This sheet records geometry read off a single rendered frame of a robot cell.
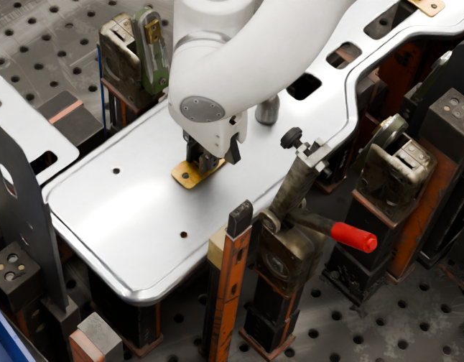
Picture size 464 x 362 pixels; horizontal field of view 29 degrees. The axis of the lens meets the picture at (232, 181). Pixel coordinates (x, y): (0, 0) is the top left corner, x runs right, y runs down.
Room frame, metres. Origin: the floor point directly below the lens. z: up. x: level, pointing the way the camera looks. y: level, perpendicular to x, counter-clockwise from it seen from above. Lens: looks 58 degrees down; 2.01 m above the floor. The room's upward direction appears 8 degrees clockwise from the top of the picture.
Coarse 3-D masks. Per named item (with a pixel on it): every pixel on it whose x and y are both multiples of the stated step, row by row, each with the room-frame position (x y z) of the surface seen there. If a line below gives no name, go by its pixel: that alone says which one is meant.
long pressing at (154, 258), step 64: (384, 0) 1.00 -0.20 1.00; (448, 0) 1.02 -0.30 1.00; (320, 64) 0.86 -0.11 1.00; (128, 128) 0.70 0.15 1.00; (256, 128) 0.73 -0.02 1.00; (320, 128) 0.74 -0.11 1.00; (64, 192) 0.59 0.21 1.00; (128, 192) 0.60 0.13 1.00; (192, 192) 0.61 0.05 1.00; (256, 192) 0.62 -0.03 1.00; (128, 256) 0.51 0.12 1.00; (192, 256) 0.52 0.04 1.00
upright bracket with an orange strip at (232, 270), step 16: (240, 208) 0.48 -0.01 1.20; (240, 224) 0.47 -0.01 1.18; (240, 240) 0.47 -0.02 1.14; (224, 256) 0.47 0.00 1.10; (240, 256) 0.48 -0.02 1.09; (224, 272) 0.47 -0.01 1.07; (240, 272) 0.48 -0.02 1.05; (224, 288) 0.47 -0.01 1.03; (240, 288) 0.49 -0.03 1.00; (224, 304) 0.46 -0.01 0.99; (224, 320) 0.47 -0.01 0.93; (224, 336) 0.47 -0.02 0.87; (224, 352) 0.48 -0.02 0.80
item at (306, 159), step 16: (288, 144) 0.56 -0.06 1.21; (304, 144) 0.56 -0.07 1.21; (320, 144) 0.56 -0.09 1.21; (304, 160) 0.54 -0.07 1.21; (320, 160) 0.54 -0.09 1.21; (288, 176) 0.55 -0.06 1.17; (304, 176) 0.54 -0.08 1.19; (288, 192) 0.54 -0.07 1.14; (304, 192) 0.56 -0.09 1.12; (272, 208) 0.55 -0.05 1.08; (288, 208) 0.54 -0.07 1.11
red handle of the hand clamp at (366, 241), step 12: (288, 216) 0.55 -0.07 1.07; (300, 216) 0.54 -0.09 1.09; (312, 216) 0.54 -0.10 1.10; (312, 228) 0.53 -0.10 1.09; (324, 228) 0.52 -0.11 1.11; (336, 228) 0.51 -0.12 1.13; (348, 228) 0.51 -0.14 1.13; (336, 240) 0.50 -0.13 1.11; (348, 240) 0.50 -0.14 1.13; (360, 240) 0.49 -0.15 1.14; (372, 240) 0.49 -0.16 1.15
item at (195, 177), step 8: (184, 160) 0.65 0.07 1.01; (224, 160) 0.66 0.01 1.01; (176, 168) 0.64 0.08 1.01; (184, 168) 0.64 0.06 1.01; (192, 168) 0.64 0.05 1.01; (216, 168) 0.65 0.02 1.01; (176, 176) 0.63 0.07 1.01; (192, 176) 0.63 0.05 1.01; (200, 176) 0.63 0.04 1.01; (184, 184) 0.62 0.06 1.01; (192, 184) 0.62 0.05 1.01
